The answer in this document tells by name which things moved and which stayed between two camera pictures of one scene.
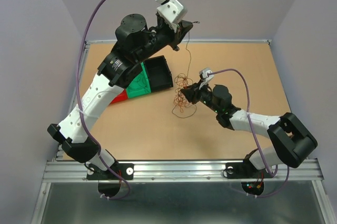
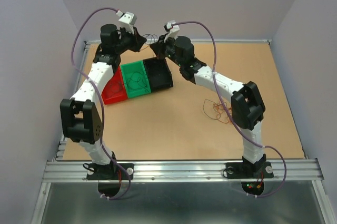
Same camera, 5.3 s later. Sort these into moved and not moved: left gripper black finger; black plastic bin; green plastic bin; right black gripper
Moved: right black gripper; left gripper black finger
Not moved: green plastic bin; black plastic bin
